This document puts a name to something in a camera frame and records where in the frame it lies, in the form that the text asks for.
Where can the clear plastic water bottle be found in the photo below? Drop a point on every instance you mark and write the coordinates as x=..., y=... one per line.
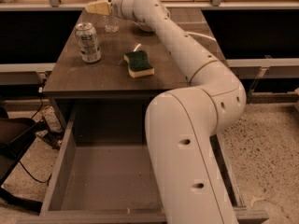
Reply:
x=111, y=23

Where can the clear acrylic bracket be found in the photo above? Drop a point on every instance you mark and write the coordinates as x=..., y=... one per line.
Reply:
x=262, y=71

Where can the green and yellow sponge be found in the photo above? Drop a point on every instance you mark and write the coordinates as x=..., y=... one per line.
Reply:
x=138, y=64

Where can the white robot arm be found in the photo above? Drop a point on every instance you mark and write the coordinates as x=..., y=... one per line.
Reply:
x=187, y=174

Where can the grey cabinet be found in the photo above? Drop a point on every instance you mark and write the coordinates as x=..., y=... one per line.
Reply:
x=102, y=62

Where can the silver soda can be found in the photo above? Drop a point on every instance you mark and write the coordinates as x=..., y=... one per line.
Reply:
x=88, y=42

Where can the white paper bowl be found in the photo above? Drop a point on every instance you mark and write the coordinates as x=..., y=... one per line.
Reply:
x=143, y=27

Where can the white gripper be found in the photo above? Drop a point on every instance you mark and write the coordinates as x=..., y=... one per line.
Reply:
x=114, y=6

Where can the black chair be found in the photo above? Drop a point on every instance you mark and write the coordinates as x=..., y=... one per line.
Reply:
x=16, y=136

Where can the open grey top drawer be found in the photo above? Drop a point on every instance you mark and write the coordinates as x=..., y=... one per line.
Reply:
x=110, y=183

